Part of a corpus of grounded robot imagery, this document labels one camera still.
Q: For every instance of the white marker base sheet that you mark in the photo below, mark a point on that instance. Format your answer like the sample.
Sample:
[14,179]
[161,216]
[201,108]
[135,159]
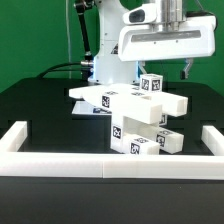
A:
[85,108]

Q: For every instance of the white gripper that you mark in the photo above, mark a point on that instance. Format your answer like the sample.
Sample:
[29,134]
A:
[195,38]

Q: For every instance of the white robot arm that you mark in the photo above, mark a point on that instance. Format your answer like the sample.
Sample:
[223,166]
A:
[156,30]

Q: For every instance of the white chair back frame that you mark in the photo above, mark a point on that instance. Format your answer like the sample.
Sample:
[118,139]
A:
[127,100]

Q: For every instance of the white chair seat part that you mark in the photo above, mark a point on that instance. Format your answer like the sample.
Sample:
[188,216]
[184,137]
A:
[121,126]

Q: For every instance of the white U-shaped boundary frame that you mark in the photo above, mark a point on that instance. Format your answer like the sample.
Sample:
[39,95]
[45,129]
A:
[13,162]

